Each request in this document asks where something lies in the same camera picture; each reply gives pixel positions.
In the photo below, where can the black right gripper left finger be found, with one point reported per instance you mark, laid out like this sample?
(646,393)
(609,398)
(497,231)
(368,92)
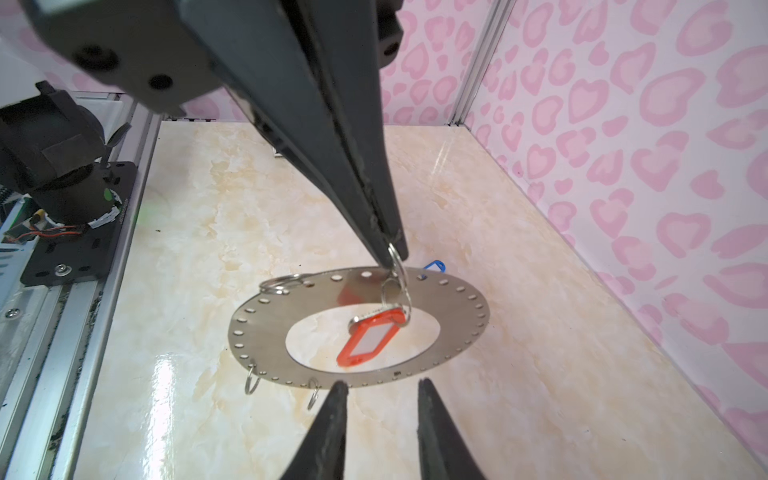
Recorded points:
(321,455)

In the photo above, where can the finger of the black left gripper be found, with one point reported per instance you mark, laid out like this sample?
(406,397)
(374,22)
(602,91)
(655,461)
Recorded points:
(354,108)
(288,120)

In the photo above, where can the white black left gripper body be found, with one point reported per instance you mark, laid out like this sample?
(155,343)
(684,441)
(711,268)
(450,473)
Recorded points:
(141,47)

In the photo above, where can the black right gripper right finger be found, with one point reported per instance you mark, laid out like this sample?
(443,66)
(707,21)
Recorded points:
(443,454)

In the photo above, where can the red key tag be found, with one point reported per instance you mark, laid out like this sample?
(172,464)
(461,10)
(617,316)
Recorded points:
(369,335)

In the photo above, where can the split ring gripped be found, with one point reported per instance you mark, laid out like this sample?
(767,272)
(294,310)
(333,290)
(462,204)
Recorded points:
(394,290)

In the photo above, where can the blue key tag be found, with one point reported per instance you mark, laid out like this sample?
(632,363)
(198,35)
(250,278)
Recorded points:
(436,265)

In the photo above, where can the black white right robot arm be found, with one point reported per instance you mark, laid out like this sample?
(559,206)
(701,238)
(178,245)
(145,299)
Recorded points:
(47,139)

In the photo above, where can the aluminium right back corner post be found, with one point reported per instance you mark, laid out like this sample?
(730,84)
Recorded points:
(489,38)

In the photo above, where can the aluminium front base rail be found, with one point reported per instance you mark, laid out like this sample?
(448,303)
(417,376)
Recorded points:
(60,277)

